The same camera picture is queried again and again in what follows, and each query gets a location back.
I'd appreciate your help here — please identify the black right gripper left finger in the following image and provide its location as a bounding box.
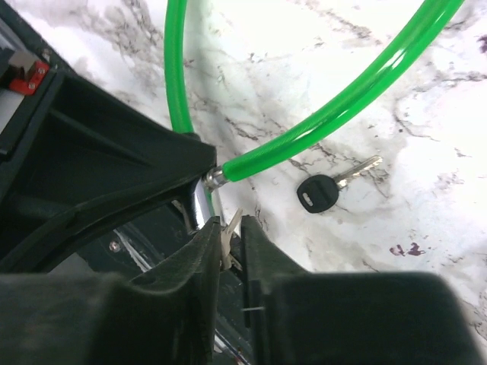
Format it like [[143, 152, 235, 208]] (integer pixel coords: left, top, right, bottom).
[[1, 217, 221, 364]]

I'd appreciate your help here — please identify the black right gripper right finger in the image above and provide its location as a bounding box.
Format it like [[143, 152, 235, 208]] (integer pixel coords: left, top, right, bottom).
[[241, 216, 485, 364]]

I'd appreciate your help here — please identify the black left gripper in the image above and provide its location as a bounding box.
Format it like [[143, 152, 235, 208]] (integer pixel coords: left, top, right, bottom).
[[1, 1, 216, 272]]

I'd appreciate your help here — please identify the black head key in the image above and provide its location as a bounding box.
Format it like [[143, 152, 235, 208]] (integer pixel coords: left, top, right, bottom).
[[297, 155, 383, 214]]

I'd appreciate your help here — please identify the green cable lock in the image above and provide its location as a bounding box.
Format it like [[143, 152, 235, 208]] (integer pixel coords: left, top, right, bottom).
[[164, 1, 463, 231]]

